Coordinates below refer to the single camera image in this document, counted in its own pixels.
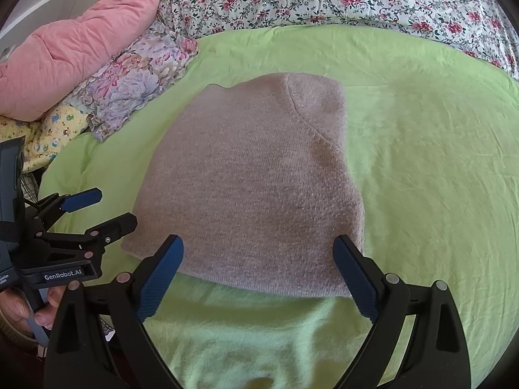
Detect light green bed sheet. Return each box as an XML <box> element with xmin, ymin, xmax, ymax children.
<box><xmin>38</xmin><ymin>24</ymin><xmax>519</xmax><ymax>389</ymax></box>

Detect pale purple floral pillow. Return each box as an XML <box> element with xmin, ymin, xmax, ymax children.
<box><xmin>67</xmin><ymin>22</ymin><xmax>199</xmax><ymax>142</ymax></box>

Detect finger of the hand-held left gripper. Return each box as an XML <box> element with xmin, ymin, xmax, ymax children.
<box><xmin>36</xmin><ymin>212</ymin><xmax>139</xmax><ymax>260</ymax></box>
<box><xmin>24</xmin><ymin>187</ymin><xmax>103</xmax><ymax>230</ymax></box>

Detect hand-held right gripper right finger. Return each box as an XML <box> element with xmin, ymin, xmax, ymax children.
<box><xmin>332</xmin><ymin>234</ymin><xmax>471</xmax><ymax>389</ymax></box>

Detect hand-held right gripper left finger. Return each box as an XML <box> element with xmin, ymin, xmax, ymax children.
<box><xmin>42</xmin><ymin>234</ymin><xmax>186</xmax><ymax>389</ymax></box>

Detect yellow cartoon print cloth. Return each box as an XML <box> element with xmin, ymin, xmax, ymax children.
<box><xmin>0</xmin><ymin>101</ymin><xmax>93</xmax><ymax>175</ymax></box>

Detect beige knit sweater brown cuffs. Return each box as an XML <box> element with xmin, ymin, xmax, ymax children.
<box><xmin>121</xmin><ymin>72</ymin><xmax>366</xmax><ymax>299</ymax></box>

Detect person's left hand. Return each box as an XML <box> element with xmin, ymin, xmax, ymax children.
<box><xmin>0</xmin><ymin>285</ymin><xmax>69</xmax><ymax>333</ymax></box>

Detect pink padded quilt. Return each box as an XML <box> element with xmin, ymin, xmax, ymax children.
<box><xmin>0</xmin><ymin>0</ymin><xmax>183</xmax><ymax>122</ymax></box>

